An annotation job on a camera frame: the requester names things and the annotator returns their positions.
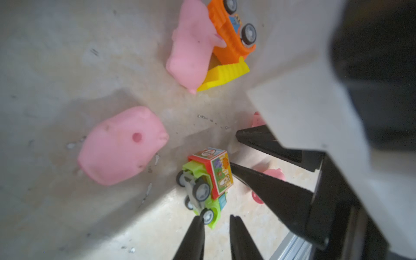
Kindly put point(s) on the pink pig toy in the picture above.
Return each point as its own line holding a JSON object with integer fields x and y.
{"x": 193, "y": 42}
{"x": 120, "y": 147}
{"x": 257, "y": 120}
{"x": 273, "y": 174}

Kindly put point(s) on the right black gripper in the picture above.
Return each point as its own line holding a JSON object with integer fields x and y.
{"x": 338, "y": 225}

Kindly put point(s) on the green truck picture box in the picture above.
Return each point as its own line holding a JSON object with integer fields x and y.
{"x": 206, "y": 177}

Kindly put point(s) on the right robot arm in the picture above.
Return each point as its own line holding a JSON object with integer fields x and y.
{"x": 335, "y": 82}

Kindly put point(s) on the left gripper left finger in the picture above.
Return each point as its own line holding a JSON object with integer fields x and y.
{"x": 192, "y": 245}

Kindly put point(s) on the orange yellow dump truck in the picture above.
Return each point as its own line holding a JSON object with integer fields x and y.
{"x": 240, "y": 42}

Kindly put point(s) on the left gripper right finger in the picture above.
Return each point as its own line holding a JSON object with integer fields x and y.
{"x": 241, "y": 244}

